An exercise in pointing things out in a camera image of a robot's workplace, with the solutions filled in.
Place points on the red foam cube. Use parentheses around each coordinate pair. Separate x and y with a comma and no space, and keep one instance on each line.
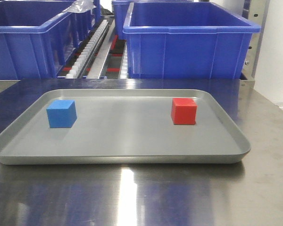
(183,111)

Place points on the grey metal tray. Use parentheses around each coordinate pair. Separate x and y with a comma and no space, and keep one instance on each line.
(123,126)

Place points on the large blue bin right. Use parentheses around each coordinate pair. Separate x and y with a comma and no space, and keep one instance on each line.
(218,50)

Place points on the large blue bin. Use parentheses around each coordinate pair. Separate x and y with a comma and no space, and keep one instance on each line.
(218,50)
(38,37)

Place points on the blue foam cube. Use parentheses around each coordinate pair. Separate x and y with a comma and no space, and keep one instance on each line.
(61,114)

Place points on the blue bin behind right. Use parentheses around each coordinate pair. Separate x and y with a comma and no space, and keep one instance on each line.
(120,16)

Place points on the clear plastic bag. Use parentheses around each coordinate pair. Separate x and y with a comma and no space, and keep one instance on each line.
(81,6)

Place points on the large blue bin left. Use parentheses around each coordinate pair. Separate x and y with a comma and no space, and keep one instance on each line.
(38,37)

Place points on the white roller conveyor rail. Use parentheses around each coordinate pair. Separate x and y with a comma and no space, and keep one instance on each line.
(81,63)

